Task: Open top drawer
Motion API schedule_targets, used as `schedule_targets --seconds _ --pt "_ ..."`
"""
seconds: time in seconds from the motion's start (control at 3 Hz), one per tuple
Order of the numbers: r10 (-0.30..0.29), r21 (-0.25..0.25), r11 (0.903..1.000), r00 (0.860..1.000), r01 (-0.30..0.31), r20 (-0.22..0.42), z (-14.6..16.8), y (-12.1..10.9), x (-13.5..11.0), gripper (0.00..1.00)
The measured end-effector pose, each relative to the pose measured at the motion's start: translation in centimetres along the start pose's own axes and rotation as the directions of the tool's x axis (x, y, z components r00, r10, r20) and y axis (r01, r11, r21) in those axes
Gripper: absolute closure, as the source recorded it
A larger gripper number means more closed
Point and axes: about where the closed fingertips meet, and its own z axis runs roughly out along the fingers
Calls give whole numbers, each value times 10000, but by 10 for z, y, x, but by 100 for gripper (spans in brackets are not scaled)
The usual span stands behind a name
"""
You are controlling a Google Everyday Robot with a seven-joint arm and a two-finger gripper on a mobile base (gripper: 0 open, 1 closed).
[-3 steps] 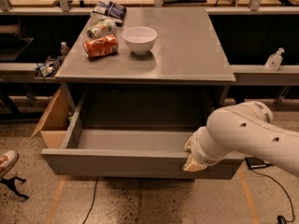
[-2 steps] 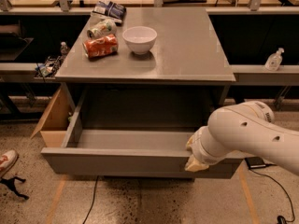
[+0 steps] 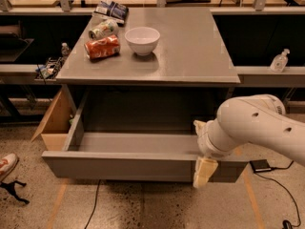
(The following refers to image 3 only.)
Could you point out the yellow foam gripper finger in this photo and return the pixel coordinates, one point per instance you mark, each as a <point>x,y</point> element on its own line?
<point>204,169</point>
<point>199,127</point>

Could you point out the wire basket with items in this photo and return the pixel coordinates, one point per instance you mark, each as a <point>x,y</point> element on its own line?
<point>50,69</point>

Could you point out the grey top drawer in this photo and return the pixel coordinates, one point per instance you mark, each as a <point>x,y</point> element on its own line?
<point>133,135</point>

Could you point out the white ceramic bowl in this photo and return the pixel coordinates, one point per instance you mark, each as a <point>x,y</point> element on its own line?
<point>142,40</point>

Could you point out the black foot pedal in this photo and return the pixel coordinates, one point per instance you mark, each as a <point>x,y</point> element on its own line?
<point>260,166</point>

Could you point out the clear sanitizer pump bottle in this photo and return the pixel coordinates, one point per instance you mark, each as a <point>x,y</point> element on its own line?
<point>280,61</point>

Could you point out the orange soda can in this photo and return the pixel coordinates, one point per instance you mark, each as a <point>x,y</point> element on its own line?
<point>101,48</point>

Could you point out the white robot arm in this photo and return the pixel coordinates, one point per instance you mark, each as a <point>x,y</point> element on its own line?
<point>259,119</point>

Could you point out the cardboard box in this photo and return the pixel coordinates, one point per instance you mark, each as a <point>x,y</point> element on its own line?
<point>55,124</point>

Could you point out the small plastic water bottle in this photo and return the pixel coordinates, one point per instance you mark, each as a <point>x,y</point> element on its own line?
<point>65,50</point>

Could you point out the white orange sneaker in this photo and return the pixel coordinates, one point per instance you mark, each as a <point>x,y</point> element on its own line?
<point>7,164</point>

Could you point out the blue chip bag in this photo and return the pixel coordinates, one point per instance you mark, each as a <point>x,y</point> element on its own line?
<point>112,10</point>

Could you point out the black tripod stand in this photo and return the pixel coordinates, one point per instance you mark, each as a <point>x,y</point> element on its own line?
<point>10,188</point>

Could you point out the green white soda can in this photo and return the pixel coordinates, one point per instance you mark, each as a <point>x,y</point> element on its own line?
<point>103,29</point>

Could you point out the grey drawer cabinet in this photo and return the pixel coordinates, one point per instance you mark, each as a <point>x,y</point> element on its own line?
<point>190,54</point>

